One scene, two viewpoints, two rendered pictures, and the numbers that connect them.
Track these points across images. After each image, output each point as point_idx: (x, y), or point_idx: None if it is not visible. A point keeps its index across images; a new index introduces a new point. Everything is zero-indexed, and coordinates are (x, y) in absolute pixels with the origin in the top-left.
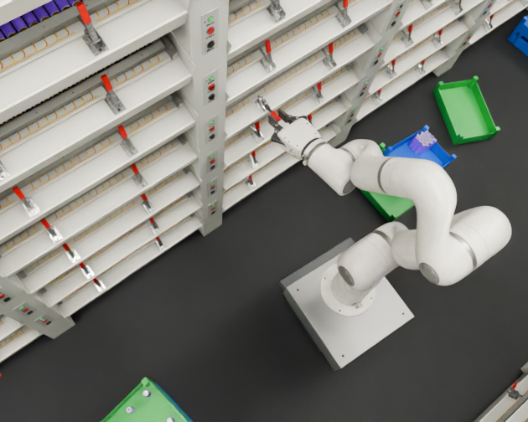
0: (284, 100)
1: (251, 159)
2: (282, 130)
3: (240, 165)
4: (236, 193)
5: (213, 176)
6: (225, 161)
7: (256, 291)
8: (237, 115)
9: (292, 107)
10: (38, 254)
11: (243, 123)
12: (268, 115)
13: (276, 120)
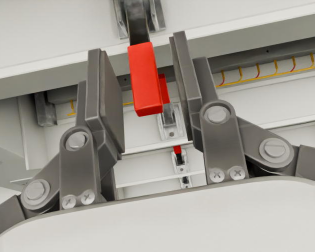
0: (262, 18)
1: (175, 155)
2: (45, 221)
3: (152, 155)
4: (157, 185)
5: (17, 174)
6: (59, 150)
7: None
8: (1, 15)
9: (307, 79)
10: None
11: (10, 57)
12: (90, 56)
13: (97, 101)
